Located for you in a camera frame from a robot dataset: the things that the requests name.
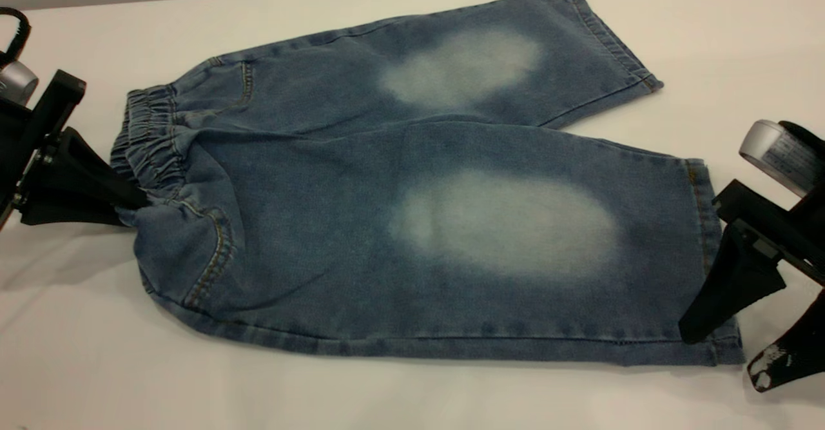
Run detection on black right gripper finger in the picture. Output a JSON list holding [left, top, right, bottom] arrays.
[[679, 222, 787, 345]]

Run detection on black left camera cable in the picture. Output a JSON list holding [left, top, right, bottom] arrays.
[[0, 7, 31, 66]]

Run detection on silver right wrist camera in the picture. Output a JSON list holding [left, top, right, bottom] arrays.
[[739, 119, 814, 199]]

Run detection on white-marked right gripper finger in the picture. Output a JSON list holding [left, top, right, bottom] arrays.
[[748, 288, 825, 393]]

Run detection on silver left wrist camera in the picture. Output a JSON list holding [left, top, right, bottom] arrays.
[[0, 61, 38, 105]]

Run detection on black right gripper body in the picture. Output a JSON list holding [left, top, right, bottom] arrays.
[[712, 182, 825, 286]]

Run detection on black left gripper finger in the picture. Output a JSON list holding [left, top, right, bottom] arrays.
[[19, 190, 126, 226], [39, 128, 150, 210]]

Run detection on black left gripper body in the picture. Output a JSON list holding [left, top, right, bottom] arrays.
[[0, 69, 86, 228]]

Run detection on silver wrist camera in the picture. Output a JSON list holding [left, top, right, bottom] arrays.
[[0, 61, 38, 105], [739, 119, 814, 199]]

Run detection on blue denim pants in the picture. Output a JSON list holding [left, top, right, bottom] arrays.
[[110, 0, 746, 366]]

